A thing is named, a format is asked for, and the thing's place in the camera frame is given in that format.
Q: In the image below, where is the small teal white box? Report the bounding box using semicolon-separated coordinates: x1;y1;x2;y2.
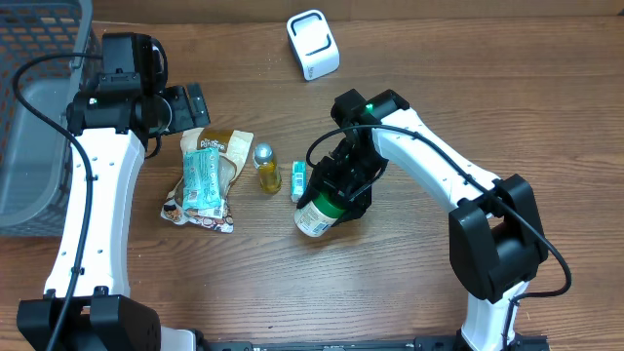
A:
291;161;307;203

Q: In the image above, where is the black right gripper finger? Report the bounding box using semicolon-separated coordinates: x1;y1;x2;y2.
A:
296;169;324;210
332;187;371;225

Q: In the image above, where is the teal wipes packet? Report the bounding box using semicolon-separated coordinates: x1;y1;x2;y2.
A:
182;147;220;211

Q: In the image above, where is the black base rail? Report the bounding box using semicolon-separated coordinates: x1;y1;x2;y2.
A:
194;333;552;351

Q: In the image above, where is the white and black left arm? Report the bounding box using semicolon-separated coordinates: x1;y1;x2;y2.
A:
17;32;210;350

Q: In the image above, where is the white barcode scanner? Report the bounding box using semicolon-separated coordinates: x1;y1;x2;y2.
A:
286;9;340;81

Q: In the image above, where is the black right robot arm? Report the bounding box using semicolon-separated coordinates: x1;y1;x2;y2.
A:
293;90;550;350

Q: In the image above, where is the yellow oil bottle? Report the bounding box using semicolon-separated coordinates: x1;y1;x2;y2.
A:
253;142;282;194

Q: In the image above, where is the brown white snack bag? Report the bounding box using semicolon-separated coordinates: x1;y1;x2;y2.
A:
160;128;254;233

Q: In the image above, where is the green lid white jar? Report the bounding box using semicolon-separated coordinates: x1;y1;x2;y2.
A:
293;192;345;238

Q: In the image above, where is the dark grey plastic basket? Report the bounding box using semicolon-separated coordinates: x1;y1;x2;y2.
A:
1;0;100;237

